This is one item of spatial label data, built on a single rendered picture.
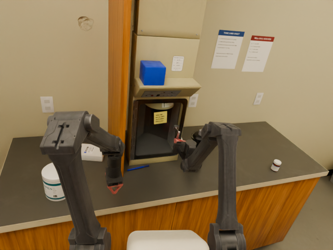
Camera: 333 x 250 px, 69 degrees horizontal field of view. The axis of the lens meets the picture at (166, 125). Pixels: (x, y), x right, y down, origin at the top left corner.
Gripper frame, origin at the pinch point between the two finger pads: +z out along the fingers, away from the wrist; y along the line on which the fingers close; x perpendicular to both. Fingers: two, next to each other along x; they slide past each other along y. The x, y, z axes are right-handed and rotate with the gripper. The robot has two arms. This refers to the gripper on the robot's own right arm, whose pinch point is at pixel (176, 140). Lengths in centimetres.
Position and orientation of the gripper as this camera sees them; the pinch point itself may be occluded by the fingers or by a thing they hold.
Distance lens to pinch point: 143.8
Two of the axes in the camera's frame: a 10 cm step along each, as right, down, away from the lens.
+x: -2.5, 8.6, 4.4
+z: -3.1, -5.0, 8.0
